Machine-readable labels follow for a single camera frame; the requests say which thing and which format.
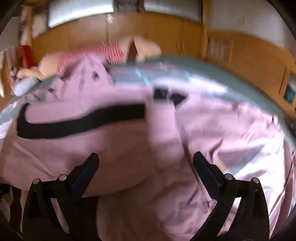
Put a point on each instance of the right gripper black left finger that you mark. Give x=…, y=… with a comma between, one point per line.
x=57, y=210

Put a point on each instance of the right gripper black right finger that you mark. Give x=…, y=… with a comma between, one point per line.
x=251, y=221

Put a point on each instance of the pink hooded jacket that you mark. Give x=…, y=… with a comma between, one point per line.
x=169, y=159

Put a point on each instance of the light blue neck pillow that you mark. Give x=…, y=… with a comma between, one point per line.
x=24, y=86

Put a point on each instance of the green bed mattress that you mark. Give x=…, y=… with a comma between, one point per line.
x=219, y=74

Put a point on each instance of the red cloth on headboard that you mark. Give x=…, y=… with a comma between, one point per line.
x=27, y=54

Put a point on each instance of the large plush dog striped shirt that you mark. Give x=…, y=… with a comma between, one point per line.
x=129, y=49

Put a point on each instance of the white plush on shelf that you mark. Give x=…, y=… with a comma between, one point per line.
x=40, y=24

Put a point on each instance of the wooden cabinet wall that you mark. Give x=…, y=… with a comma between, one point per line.
x=175, y=36

